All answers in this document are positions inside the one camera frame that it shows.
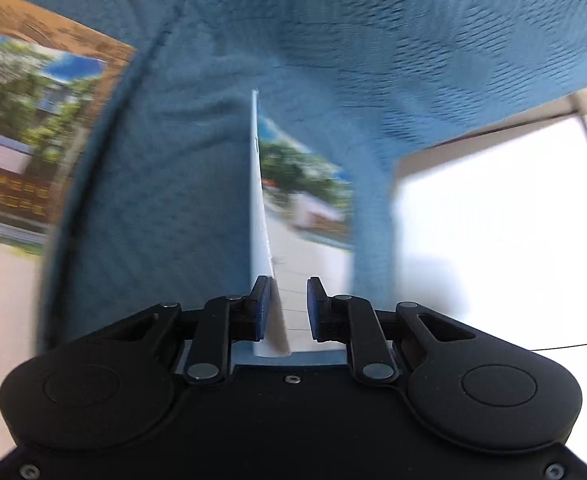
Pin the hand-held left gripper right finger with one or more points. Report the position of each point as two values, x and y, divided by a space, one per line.
316 310

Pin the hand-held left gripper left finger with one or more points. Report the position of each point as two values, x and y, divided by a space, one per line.
263 310

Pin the photo cover exercise notebook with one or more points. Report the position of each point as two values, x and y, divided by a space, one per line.
318 210
23 110

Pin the gold old-painting cover book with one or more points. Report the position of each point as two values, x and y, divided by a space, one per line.
73 30

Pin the blue textured chair cover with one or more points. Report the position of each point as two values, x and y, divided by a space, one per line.
373 60

